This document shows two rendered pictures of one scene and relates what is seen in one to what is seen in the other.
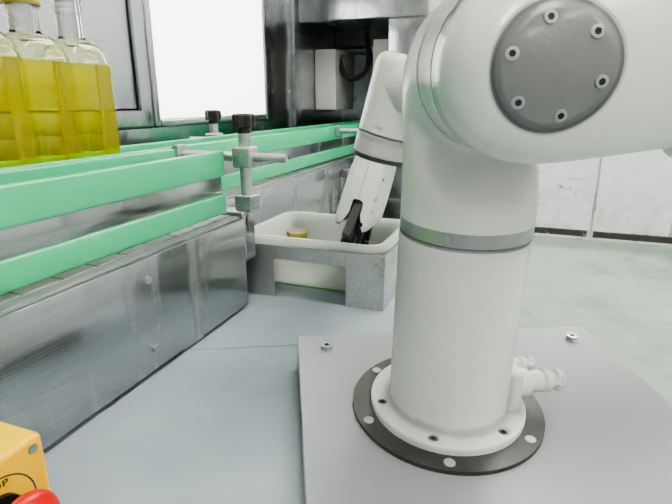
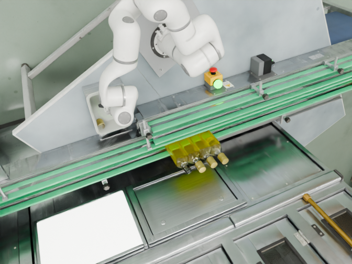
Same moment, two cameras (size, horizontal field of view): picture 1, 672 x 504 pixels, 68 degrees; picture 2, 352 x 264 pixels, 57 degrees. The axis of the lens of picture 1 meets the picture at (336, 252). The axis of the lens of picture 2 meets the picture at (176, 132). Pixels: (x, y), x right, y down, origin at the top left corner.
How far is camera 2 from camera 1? 1.43 m
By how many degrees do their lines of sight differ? 79
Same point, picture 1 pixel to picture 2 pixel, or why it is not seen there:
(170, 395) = (176, 86)
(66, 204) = (199, 112)
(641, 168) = not seen: outside the picture
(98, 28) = (154, 202)
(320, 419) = not seen: hidden behind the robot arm
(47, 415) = (197, 89)
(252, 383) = (165, 77)
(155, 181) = (178, 120)
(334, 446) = not seen: hidden behind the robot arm
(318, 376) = (169, 64)
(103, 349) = (187, 96)
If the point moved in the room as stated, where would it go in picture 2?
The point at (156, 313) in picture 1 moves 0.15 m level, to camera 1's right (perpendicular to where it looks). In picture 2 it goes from (175, 100) to (161, 78)
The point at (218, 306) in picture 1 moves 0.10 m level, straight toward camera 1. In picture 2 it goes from (151, 103) to (165, 89)
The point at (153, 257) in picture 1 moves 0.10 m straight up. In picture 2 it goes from (178, 107) to (187, 118)
